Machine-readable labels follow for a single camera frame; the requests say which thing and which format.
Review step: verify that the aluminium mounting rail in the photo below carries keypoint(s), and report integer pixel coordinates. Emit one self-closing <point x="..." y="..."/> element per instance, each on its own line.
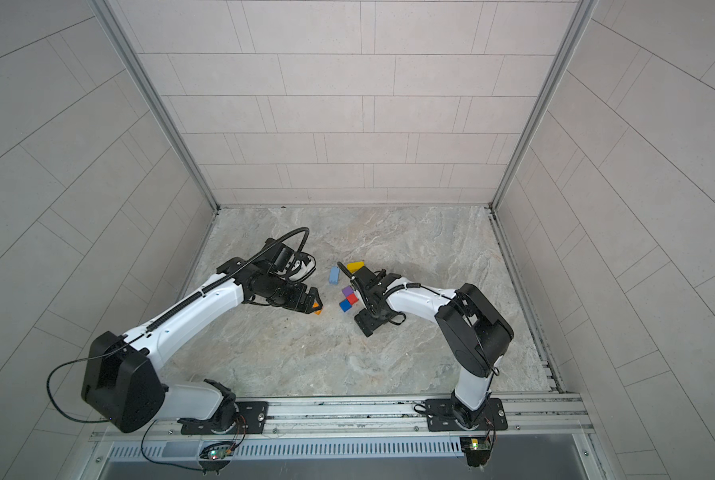
<point x="520" y="413"/>

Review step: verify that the right controller board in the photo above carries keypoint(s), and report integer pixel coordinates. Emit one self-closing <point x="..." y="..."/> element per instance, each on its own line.
<point x="477" y="450"/>

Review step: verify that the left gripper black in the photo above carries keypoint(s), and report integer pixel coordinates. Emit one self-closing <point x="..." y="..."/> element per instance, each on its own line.
<point x="300" y="298"/>

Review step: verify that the blue wood cube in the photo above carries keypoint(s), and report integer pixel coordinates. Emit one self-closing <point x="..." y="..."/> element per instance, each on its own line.
<point x="345" y="305"/>

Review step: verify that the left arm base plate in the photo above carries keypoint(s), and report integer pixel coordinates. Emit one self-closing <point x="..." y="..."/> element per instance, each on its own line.
<point x="243" y="417"/>

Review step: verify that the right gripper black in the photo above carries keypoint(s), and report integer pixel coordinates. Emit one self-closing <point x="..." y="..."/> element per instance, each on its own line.
<point x="364" y="323"/>

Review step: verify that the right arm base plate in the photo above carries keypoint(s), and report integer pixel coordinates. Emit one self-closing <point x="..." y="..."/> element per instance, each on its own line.
<point x="445" y="415"/>

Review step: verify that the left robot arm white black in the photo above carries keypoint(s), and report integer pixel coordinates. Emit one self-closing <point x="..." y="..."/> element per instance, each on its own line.
<point x="122" y="379"/>

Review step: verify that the controller board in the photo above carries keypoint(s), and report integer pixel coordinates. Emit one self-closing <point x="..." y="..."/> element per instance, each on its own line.
<point x="477" y="450"/>
<point x="220" y="451"/>

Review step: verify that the perforated vent strip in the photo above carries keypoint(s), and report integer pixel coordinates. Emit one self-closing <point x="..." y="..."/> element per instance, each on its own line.
<point x="288" y="449"/>

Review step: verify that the yellow wood block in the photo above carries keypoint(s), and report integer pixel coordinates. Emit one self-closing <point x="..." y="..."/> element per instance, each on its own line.
<point x="355" y="266"/>

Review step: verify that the left controller board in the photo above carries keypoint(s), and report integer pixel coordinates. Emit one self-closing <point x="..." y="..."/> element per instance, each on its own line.
<point x="220" y="451"/>

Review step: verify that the light blue wood block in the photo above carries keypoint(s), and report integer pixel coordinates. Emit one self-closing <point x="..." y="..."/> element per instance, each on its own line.
<point x="334" y="276"/>

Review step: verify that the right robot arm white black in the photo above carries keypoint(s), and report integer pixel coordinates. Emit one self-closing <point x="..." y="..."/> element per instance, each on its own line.
<point x="477" y="334"/>

